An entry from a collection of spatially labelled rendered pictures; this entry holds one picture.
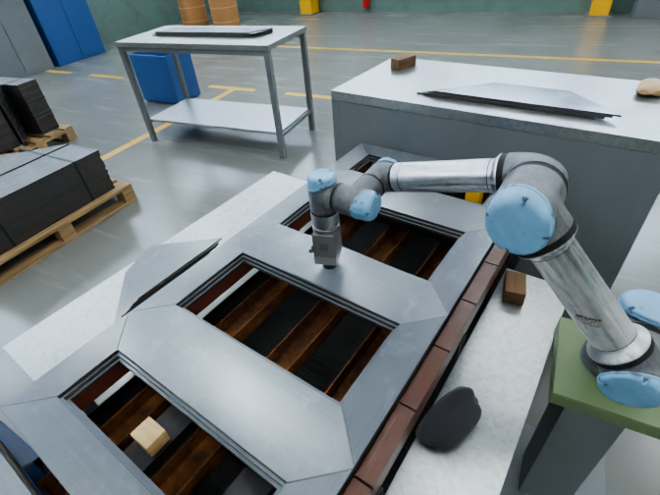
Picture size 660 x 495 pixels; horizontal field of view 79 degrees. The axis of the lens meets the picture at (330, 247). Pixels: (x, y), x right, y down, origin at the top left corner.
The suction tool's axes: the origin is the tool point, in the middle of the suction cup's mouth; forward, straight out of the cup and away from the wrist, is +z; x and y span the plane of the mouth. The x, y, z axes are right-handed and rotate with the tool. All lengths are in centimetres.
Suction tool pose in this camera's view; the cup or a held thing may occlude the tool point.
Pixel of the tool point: (330, 267)
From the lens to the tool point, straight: 121.6
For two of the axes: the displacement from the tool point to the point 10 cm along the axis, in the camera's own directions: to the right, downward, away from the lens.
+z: 0.7, 7.8, 6.2
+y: -2.1, 6.2, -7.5
